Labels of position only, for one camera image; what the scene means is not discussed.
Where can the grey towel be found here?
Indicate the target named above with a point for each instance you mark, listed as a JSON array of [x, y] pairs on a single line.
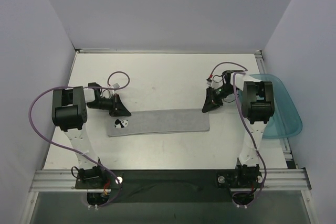
[[158, 122]]

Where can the teal plastic tray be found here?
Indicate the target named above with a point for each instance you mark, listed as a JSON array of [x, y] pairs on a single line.
[[286, 121]]

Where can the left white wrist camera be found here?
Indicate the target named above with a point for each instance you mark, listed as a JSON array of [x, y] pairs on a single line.
[[115, 86]]

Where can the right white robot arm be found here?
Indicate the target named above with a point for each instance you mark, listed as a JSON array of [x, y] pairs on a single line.
[[255, 103]]

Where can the aluminium front frame rail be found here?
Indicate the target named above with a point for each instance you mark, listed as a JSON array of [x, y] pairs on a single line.
[[272, 179]]

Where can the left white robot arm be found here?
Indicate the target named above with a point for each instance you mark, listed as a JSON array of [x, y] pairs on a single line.
[[69, 113]]

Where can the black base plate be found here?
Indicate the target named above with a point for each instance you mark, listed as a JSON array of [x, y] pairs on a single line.
[[170, 194]]

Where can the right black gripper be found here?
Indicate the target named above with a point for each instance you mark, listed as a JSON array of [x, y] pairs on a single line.
[[214, 97]]

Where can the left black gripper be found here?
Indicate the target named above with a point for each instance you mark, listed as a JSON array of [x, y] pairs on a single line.
[[115, 105]]

